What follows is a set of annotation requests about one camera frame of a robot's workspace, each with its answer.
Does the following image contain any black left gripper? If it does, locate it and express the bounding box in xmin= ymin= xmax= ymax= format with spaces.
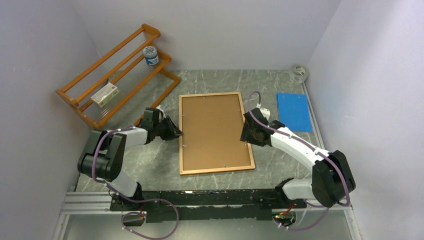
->
xmin=153 ymin=115 xmax=183 ymax=141

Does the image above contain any wooden picture frame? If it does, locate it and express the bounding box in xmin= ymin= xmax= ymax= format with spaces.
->
xmin=178 ymin=91 xmax=257 ymax=176

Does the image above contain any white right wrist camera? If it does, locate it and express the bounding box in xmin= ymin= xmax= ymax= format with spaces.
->
xmin=257 ymin=105 xmax=271 ymax=121

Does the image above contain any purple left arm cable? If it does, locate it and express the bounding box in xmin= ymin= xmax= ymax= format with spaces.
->
xmin=91 ymin=125 xmax=180 ymax=240

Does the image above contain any small white cardboard box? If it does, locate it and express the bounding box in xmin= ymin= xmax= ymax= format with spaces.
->
xmin=90 ymin=82 xmax=120 ymax=108

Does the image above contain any clear tape roll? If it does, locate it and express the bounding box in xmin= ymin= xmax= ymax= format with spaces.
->
xmin=288 ymin=64 xmax=310 ymax=84

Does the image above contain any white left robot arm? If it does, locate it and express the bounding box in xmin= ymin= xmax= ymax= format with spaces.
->
xmin=77 ymin=107 xmax=183 ymax=210

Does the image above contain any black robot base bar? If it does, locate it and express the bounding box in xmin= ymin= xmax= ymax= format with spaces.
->
xmin=109 ymin=185 xmax=307 ymax=223

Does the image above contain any blue plastic sheet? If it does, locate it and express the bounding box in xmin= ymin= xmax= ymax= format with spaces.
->
xmin=276 ymin=92 xmax=313 ymax=133

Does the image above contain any brown frame backing board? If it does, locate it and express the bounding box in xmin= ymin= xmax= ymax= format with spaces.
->
xmin=181 ymin=94 xmax=253 ymax=172

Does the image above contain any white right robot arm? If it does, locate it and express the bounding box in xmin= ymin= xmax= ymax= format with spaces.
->
xmin=240 ymin=107 xmax=356 ymax=208

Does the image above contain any blue white lidded jar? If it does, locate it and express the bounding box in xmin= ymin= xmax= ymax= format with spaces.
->
xmin=142 ymin=45 xmax=159 ymax=66

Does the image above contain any orange wooden shelf rack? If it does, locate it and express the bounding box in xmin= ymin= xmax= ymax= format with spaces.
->
xmin=56 ymin=23 xmax=180 ymax=129

